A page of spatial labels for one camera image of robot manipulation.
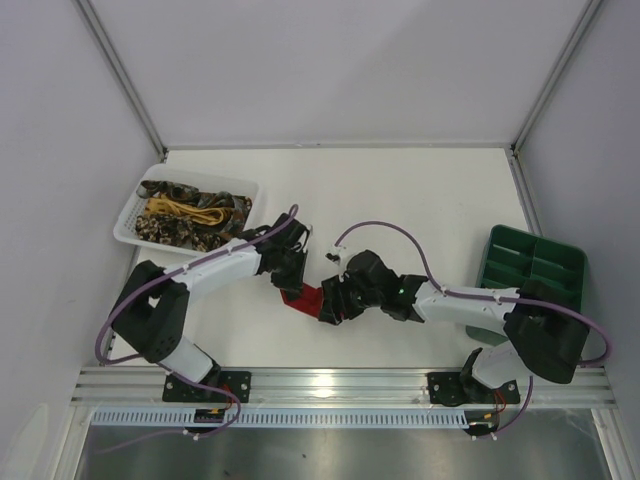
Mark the red necktie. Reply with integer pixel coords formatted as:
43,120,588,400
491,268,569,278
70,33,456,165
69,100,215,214
280,283,324,319

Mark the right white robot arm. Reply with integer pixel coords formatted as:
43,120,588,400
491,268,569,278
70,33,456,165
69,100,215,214
318,250,589,403

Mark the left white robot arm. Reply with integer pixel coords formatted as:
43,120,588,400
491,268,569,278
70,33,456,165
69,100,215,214
109,213,311,390

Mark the dark multicolour patterned tie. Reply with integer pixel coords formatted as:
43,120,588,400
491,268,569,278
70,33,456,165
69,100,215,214
136,180,253,243

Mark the brown floral tie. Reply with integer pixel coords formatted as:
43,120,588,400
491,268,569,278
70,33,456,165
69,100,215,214
135,214,228,252

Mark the yellow patterned tie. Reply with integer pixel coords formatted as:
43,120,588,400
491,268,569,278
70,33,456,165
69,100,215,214
143,197,233,226

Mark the green divided organizer tray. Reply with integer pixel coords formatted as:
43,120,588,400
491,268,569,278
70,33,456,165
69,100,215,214
464,224,588,346

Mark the white plastic basket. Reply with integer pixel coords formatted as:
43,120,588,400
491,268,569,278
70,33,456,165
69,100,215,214
113,164,262,256

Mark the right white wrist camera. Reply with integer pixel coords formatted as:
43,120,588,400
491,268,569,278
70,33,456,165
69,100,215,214
325,245,348,265

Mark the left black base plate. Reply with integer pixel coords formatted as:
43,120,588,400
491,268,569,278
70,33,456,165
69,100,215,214
162,370,252,403

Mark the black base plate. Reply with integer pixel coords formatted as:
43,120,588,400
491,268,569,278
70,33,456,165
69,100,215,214
162,370,252,403
426,370,521,407

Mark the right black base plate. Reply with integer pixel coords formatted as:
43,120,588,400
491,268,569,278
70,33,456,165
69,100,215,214
426,370,521,407

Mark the aluminium mounting rail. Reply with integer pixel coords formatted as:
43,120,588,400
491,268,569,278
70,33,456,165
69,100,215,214
71,365,616,409

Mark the white slotted cable duct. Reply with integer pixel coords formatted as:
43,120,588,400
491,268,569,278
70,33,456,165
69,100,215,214
91,407,469,429

